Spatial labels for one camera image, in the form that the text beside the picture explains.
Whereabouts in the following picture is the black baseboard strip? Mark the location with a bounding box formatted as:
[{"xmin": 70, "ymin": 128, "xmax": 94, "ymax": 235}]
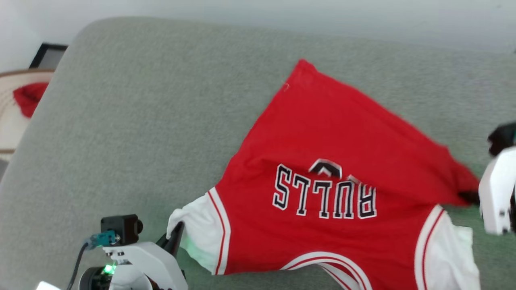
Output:
[{"xmin": 29, "ymin": 42, "xmax": 69, "ymax": 70}]

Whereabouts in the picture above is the red white basketball jersey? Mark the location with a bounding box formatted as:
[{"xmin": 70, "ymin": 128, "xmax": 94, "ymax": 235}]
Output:
[{"xmin": 166, "ymin": 59, "xmax": 483, "ymax": 290}]

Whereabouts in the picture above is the red garment in basket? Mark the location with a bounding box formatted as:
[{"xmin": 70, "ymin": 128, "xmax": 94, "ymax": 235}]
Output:
[{"xmin": 12, "ymin": 82, "xmax": 49, "ymax": 118}]

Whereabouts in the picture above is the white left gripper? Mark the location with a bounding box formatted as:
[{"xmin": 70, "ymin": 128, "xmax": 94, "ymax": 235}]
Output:
[{"xmin": 103, "ymin": 221, "xmax": 189, "ymax": 290}]

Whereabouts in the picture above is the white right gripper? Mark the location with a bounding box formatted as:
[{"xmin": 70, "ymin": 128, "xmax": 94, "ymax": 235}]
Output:
[{"xmin": 459, "ymin": 147, "xmax": 516, "ymax": 236}]

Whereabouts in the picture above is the cream plastic laundry basket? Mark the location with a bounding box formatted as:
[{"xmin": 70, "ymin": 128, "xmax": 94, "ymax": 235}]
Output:
[{"xmin": 0, "ymin": 69, "xmax": 55, "ymax": 154}]

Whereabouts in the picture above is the grey fabric sofa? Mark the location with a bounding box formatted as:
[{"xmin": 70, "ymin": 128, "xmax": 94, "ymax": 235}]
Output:
[{"xmin": 0, "ymin": 16, "xmax": 516, "ymax": 290}]

